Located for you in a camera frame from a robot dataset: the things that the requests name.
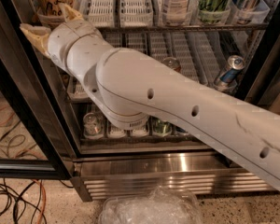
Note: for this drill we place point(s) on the white tall carton bottle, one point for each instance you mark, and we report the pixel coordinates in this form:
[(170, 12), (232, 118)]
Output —
[(174, 12)]

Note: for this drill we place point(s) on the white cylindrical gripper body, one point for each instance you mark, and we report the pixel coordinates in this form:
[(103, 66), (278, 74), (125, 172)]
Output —
[(60, 40)]

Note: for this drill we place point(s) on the blue can bottom shelf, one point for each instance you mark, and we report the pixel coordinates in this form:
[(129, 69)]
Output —
[(181, 131)]

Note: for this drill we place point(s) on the blue striped tall can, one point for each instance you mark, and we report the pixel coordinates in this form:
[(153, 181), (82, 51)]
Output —
[(245, 9)]

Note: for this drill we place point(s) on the top wire shelf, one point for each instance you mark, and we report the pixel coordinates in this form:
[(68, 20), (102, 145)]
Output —
[(191, 28)]

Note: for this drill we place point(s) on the green can front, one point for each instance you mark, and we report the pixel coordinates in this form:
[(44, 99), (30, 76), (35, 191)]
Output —
[(161, 128)]

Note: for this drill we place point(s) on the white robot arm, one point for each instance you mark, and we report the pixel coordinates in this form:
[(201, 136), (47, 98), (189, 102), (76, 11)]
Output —
[(129, 86)]

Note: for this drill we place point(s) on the blue silver tilted can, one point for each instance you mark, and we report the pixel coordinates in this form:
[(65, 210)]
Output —
[(234, 66)]

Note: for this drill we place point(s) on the bottom wire shelf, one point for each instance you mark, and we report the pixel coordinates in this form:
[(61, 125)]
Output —
[(133, 140)]

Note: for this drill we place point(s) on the clear plastic bag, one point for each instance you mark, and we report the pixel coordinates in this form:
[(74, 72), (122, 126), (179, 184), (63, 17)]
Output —
[(160, 206)]

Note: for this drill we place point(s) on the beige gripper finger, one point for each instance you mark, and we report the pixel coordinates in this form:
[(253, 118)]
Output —
[(69, 13), (38, 36)]

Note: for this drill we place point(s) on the green tall can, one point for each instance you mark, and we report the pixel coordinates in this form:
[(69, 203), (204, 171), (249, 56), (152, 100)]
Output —
[(211, 11)]

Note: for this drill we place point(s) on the clear pale can bottom shelf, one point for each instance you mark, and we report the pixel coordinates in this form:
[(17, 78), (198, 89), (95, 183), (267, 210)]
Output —
[(93, 127)]

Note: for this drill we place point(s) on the copper can middle shelf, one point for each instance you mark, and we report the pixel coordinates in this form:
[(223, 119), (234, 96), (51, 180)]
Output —
[(172, 63)]

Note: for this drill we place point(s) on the black framed glass fridge door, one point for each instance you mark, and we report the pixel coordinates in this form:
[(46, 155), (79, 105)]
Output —
[(38, 151)]

